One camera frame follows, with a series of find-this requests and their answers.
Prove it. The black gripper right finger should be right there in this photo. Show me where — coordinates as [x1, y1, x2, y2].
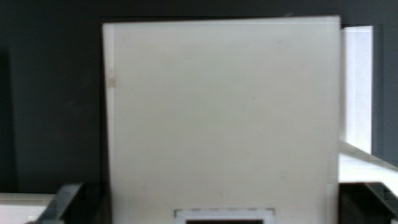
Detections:
[337, 182, 398, 224]

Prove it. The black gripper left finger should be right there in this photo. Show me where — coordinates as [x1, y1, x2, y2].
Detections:
[37, 183, 110, 224]

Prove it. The white cabinet top block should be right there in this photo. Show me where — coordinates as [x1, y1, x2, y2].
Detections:
[103, 16, 341, 224]

